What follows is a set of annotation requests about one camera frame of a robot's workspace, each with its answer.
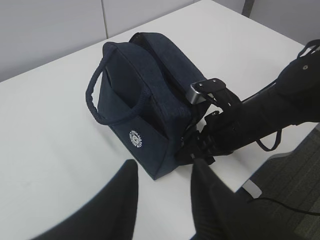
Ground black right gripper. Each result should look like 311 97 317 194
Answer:
175 109 244 165

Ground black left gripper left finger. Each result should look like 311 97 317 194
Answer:
36 159 139 240

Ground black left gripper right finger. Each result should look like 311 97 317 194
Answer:
190 158 301 240

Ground navy insulated lunch bag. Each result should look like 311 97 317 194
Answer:
85 32 210 180

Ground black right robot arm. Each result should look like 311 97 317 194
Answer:
175 39 320 166

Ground grey table leg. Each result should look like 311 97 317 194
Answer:
242 179 262 199

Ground black floor cables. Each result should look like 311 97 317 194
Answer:
247 196 320 216

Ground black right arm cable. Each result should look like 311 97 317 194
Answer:
255 129 283 152

